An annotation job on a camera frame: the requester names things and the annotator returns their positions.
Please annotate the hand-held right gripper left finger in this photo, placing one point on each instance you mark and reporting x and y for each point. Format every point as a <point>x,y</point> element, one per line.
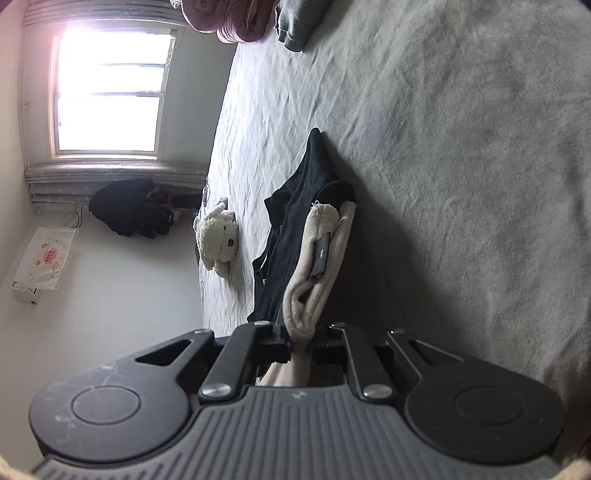
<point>279,344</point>

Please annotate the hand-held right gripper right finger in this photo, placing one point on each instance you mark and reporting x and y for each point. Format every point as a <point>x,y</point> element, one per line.
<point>325,350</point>

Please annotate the beige and black sweatshirt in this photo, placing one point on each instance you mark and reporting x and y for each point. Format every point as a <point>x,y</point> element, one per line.
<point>295,221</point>

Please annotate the white plush dog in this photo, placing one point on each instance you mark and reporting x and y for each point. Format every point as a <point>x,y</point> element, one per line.
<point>217,235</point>

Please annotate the hanging dark coats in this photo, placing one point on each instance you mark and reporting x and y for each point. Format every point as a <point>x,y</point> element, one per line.
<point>129,207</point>

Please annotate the grey patterned curtain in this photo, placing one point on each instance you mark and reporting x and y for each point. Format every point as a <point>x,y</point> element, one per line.
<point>115,180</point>
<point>101,14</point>

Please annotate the window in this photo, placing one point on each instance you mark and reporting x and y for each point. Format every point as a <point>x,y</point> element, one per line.
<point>111,92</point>

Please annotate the folded grey sweater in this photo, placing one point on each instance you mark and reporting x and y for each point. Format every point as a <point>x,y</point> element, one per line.
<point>300,23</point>

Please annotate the folded pink quilt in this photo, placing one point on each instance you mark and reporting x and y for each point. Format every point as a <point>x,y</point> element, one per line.
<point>221,18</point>

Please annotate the printed wall hanging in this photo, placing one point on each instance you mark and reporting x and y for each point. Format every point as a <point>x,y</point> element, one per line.
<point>46,256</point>

